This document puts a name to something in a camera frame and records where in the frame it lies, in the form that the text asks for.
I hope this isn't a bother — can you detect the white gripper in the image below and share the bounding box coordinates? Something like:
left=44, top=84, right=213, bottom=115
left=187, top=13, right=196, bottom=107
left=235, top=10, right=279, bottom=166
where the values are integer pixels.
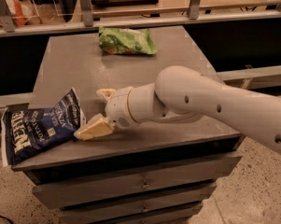
left=74, top=87, right=138, bottom=141

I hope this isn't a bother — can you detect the blue kettle chip bag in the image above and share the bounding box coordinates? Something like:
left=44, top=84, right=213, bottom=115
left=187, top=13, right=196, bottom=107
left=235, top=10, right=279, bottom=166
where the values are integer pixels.
left=1, top=89, right=86, bottom=166

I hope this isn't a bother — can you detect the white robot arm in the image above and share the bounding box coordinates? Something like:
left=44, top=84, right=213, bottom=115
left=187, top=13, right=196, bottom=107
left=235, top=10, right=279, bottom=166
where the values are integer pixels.
left=74, top=66, right=281, bottom=155

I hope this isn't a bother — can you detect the green rice chip bag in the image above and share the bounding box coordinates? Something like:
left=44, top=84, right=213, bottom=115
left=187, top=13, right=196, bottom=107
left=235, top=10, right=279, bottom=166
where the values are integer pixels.
left=99, top=27, right=158, bottom=55

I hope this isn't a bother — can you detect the orange white bag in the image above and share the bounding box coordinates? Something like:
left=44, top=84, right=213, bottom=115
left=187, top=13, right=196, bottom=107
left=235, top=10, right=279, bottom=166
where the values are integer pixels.
left=0, top=0, right=43, bottom=26

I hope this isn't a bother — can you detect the grey drawer cabinet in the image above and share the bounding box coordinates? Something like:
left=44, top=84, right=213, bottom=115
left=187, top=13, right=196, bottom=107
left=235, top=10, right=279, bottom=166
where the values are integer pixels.
left=15, top=26, right=244, bottom=224

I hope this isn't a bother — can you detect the grey metal railing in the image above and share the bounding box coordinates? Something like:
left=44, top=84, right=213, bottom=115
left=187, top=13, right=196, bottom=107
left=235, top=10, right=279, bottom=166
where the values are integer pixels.
left=0, top=0, right=281, bottom=37

